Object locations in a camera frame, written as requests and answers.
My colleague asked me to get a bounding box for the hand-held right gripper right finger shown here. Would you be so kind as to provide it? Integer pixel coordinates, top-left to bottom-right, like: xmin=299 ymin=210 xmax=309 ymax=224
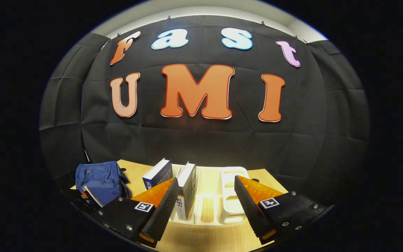
xmin=234 ymin=175 xmax=330 ymax=245

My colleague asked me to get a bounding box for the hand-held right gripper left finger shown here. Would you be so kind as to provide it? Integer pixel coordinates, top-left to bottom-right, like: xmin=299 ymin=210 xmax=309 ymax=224
xmin=93 ymin=177 xmax=180 ymax=248

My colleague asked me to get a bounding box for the blue schoolbag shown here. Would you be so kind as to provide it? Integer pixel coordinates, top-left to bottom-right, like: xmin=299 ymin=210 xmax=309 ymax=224
xmin=75 ymin=161 xmax=130 ymax=207

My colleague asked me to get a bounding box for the white bookshelf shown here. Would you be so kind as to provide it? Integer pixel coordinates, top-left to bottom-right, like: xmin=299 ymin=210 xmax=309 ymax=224
xmin=168 ymin=164 xmax=251 ymax=225

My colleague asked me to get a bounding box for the portrait cover book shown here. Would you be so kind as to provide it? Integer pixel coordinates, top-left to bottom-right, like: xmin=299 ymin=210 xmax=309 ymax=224
xmin=176 ymin=161 xmax=197 ymax=221

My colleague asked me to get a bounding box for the blue cover book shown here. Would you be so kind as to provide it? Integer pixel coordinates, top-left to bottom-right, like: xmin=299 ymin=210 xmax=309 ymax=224
xmin=142 ymin=158 xmax=173 ymax=191

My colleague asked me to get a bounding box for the black backdrop cloth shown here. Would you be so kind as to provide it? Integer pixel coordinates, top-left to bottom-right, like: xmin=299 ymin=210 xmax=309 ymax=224
xmin=39 ymin=16 xmax=370 ymax=210

